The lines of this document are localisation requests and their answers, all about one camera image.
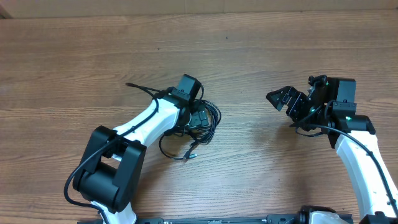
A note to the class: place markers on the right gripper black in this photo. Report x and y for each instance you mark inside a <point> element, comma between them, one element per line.
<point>286,93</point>

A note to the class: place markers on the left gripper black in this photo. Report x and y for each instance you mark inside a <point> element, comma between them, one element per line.
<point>199,116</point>

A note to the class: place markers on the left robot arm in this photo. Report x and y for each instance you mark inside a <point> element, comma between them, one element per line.
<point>108,173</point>

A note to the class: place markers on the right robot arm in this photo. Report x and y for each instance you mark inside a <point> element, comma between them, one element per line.
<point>329,109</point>

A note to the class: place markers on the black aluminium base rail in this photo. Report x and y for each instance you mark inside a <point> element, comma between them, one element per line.
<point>307,214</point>

